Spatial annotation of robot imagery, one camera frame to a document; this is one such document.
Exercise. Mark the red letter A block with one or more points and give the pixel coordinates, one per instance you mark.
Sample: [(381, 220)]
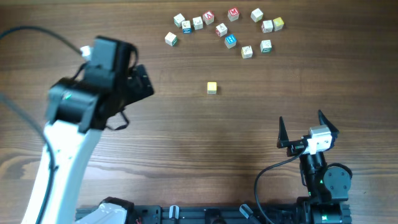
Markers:
[(208, 17)]

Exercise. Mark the white block blue side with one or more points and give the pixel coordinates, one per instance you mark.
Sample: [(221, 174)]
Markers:
[(186, 27)]

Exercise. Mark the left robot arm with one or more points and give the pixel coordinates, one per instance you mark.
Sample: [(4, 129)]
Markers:
[(77, 114)]

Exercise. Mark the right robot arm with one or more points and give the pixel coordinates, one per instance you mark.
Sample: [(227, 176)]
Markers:
[(327, 184)]

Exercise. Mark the white block red edge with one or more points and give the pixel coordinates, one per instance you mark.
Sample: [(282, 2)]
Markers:
[(267, 26)]

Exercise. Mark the yellow top block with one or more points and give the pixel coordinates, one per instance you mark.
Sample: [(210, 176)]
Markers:
[(278, 23)]

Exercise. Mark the red letter M block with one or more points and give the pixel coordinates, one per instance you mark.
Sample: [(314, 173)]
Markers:
[(233, 14)]

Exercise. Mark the blue top block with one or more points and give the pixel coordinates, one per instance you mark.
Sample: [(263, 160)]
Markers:
[(230, 41)]

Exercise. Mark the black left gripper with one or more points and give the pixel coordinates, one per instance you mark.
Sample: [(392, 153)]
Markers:
[(142, 83)]

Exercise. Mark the white block yellow side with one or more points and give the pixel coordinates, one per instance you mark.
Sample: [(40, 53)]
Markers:
[(246, 52)]

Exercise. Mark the white block green edge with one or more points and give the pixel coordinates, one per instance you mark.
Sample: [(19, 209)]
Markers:
[(178, 19)]

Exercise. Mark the white cube block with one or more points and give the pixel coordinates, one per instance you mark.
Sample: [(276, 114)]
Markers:
[(257, 15)]

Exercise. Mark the white block teal side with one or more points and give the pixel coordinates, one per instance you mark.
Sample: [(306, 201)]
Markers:
[(266, 46)]

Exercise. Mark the white block red side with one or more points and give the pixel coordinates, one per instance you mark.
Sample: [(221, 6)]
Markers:
[(221, 30)]

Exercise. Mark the white block green side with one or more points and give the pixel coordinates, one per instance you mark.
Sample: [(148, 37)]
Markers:
[(171, 39)]

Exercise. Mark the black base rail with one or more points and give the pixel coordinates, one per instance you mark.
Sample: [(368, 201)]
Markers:
[(244, 214)]

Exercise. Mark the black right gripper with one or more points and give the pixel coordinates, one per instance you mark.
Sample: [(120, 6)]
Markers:
[(295, 146)]

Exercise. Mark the plain white block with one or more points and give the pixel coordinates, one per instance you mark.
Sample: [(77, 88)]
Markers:
[(197, 23)]

